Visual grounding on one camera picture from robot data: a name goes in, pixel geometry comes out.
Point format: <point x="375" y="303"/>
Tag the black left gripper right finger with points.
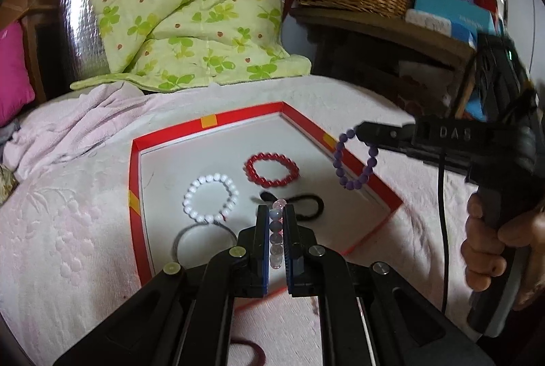
<point x="311" y="268"/>

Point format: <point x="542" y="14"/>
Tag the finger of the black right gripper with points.
<point x="398" y="139"/>

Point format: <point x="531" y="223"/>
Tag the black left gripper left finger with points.
<point x="242" y="271"/>

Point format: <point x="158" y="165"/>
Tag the silver metal bangle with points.
<point x="198" y="243"/>

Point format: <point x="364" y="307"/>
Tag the dark red bangle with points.
<point x="244" y="352"/>

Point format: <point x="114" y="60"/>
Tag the person's right hand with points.
<point x="483" y="247"/>

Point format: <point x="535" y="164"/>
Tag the red shallow box lid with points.
<point x="221" y="167"/>

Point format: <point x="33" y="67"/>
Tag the wooden side table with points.
<point x="420" y="70"/>

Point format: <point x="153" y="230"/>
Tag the white small box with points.
<point x="429" y="21"/>

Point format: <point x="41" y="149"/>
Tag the blue cardboard box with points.
<point x="467" y="20"/>

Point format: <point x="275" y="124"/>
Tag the pink bed blanket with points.
<point x="66" y="253"/>

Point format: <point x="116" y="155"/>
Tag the floral patterned pouch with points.
<point x="8" y="183"/>

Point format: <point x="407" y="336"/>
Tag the green clover quilt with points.
<point x="169" y="45"/>

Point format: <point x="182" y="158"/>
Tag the silver insulation sheet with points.
<point x="85" y="55"/>

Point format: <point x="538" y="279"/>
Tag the grey cloth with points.
<point x="7" y="131"/>

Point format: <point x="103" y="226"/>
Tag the magenta pillow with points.
<point x="15" y="87"/>

